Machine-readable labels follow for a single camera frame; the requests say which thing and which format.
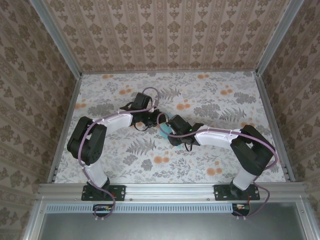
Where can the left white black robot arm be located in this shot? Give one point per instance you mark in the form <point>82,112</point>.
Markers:
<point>85,142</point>

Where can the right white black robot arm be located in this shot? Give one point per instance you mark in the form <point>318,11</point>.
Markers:
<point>252,152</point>

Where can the grey metal sheet panel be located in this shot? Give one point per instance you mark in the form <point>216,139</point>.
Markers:
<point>170,227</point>

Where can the floral printed table cover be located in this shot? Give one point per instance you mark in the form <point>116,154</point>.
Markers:
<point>175,170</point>

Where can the small black connector board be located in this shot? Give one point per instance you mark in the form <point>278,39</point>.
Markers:
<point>241,208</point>
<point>102,208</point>

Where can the thin aluminium back rail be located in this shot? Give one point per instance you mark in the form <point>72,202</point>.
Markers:
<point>170,72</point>

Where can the wide aluminium mounting rail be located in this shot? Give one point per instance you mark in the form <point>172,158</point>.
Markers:
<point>170,191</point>

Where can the aluminium side rail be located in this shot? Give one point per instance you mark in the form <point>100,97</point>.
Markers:
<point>69,112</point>
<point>270,112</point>

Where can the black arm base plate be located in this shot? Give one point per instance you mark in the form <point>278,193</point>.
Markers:
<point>221,192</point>
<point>120,192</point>

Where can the aluminium frame post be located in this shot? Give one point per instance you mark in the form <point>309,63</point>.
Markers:
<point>277,37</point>
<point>58,40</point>

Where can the aluminium lower frame bar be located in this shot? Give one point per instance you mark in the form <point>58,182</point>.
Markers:
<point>308,225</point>
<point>33,220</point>

